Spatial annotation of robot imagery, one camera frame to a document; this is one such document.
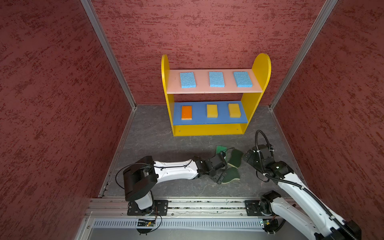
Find aluminium corner frame post left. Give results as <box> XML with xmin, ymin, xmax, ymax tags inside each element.
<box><xmin>81</xmin><ymin>0</ymin><xmax>137</xmax><ymax>111</ymax></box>

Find dark green curved sponge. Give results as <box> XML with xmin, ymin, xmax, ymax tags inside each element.
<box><xmin>222</xmin><ymin>168</ymin><xmax>240</xmax><ymax>184</ymax></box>
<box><xmin>228</xmin><ymin>149</ymin><xmax>244</xmax><ymax>169</ymax></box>

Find aluminium corner frame post right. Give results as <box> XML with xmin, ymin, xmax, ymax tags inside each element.
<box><xmin>269</xmin><ymin>0</ymin><xmax>338</xmax><ymax>112</ymax></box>

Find green yellow scrub sponge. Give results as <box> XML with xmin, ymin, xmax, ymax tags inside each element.
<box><xmin>216</xmin><ymin>146</ymin><xmax>228</xmax><ymax>154</ymax></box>

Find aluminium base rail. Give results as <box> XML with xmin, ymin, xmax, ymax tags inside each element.
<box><xmin>75</xmin><ymin>197</ymin><xmax>274</xmax><ymax>240</ymax></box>

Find orange sponge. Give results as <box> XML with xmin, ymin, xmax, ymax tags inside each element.
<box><xmin>181</xmin><ymin>106</ymin><xmax>193</xmax><ymax>121</ymax></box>

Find aluminium corner frame post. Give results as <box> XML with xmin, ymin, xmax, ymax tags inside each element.
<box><xmin>269</xmin><ymin>0</ymin><xmax>338</xmax><ymax>112</ymax></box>
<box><xmin>81</xmin><ymin>0</ymin><xmax>137</xmax><ymax>111</ymax></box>

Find blue sponge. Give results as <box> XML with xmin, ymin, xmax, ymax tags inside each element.
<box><xmin>209</xmin><ymin>72</ymin><xmax>225</xmax><ymax>88</ymax></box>
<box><xmin>234</xmin><ymin>72</ymin><xmax>253</xmax><ymax>88</ymax></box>
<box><xmin>180</xmin><ymin>72</ymin><xmax>197</xmax><ymax>89</ymax></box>

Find yellow wooden shelf unit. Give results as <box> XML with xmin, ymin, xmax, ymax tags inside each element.
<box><xmin>161</xmin><ymin>53</ymin><xmax>272</xmax><ymax>137</ymax></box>

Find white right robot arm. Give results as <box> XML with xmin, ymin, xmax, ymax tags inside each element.
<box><xmin>243</xmin><ymin>149</ymin><xmax>362</xmax><ymax>240</ymax></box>

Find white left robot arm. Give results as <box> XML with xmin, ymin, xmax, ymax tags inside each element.
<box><xmin>119</xmin><ymin>154</ymin><xmax>228</xmax><ymax>211</ymax></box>

